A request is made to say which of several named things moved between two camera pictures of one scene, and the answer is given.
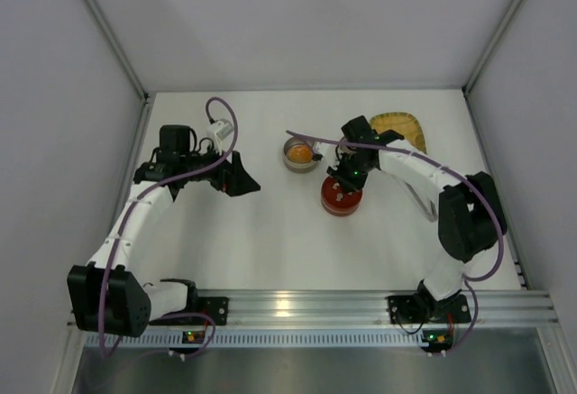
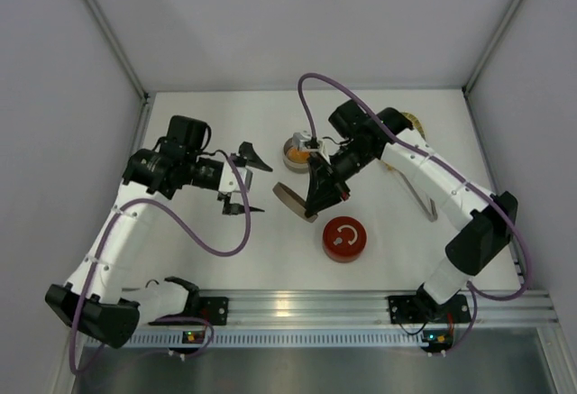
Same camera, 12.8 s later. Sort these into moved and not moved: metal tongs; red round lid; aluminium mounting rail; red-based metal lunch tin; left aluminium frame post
Moved: red-based metal lunch tin; red round lid
Not moved: aluminium mounting rail; left aluminium frame post; metal tongs
